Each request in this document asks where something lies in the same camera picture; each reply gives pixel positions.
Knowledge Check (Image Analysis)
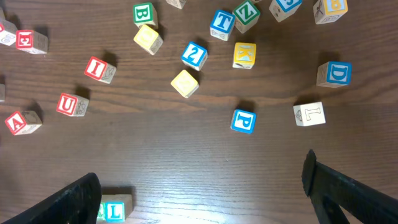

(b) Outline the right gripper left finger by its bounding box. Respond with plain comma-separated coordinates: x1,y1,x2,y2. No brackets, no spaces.
3,172,102,224

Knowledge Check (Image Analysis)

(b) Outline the blue L block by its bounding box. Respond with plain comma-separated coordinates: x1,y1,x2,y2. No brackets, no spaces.
97,194,133,223

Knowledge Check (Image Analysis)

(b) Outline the green R block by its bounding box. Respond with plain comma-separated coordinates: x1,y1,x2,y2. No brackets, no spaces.
96,202,106,222

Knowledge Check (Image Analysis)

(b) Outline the green Z block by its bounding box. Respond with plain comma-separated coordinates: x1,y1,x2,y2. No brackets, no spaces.
233,0,261,34

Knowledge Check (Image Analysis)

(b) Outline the blue P block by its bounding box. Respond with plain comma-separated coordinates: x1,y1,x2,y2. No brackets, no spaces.
230,110,257,134

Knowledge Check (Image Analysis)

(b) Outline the yellow hammer block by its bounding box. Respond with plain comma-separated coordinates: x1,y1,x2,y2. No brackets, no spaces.
233,42,256,69

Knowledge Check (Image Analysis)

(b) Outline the red X block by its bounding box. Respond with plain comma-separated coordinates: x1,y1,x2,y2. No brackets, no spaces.
0,19,18,46

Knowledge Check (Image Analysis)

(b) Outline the red i block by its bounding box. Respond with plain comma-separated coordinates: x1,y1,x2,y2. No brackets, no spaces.
166,0,187,9
84,57,117,84

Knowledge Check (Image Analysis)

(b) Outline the red I block upper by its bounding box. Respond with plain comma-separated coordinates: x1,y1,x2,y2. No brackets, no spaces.
166,0,187,9

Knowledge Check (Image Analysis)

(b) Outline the red A block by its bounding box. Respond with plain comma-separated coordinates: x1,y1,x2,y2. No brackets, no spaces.
5,111,42,136

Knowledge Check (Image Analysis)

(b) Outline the red U block centre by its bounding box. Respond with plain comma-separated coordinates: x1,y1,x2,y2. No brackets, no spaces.
56,93,90,117

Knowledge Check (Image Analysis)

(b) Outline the yellow 8 block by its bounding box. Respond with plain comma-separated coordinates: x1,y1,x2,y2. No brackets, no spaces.
313,0,348,24

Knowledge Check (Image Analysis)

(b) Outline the red I block centre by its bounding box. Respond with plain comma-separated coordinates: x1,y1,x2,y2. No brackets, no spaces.
84,57,117,84

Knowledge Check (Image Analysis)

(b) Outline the blue T block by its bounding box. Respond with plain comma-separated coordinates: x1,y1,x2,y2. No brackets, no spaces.
210,10,236,41

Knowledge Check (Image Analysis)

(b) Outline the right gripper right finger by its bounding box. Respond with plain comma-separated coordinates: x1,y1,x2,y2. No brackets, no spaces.
302,150,397,224

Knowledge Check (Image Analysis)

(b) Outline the yellow S block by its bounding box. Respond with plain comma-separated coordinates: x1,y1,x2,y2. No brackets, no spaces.
170,70,199,98

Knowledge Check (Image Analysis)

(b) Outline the green B block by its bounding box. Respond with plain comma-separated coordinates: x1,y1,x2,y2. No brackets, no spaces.
132,2,159,30

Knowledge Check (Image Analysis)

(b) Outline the red E block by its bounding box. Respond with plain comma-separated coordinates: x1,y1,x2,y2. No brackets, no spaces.
16,30,49,54

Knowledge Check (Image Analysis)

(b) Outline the blue 2 block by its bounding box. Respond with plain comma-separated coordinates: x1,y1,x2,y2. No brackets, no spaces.
181,42,208,71

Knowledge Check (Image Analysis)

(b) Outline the plain L block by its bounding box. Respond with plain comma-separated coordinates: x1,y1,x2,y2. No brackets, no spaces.
293,101,326,126

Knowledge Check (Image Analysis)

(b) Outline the blue D block right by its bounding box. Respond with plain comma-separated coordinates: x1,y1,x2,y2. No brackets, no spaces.
317,61,352,88

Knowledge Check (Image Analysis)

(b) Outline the blue 5 block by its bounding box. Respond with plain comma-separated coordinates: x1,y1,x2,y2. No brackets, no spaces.
269,0,303,22

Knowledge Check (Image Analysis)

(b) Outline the yellow block under B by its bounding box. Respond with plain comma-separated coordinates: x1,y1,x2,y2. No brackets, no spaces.
134,24,164,55

